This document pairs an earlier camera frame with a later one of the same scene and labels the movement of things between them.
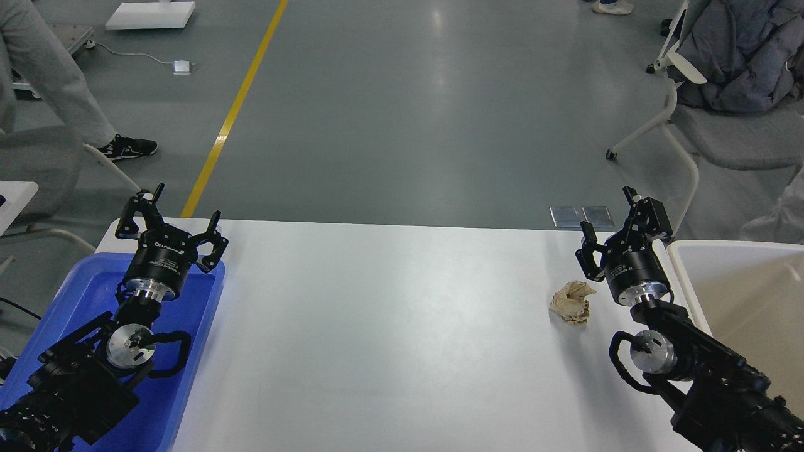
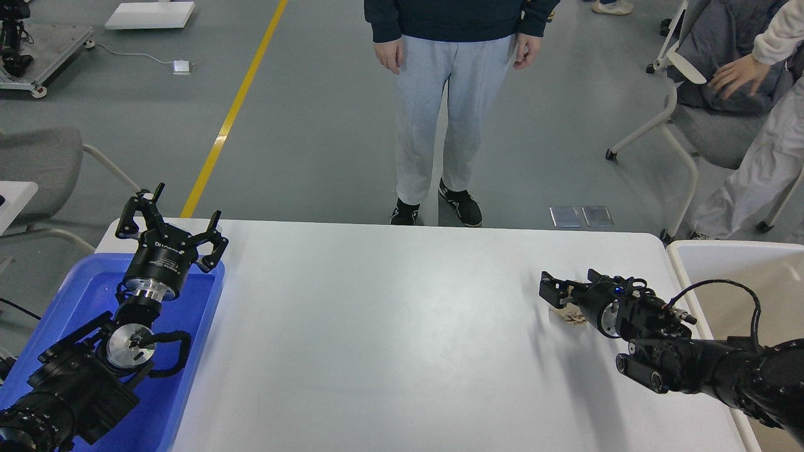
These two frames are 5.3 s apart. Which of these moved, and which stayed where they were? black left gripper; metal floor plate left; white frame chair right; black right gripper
Moved: black right gripper
Stayed: white frame chair right; black left gripper; metal floor plate left
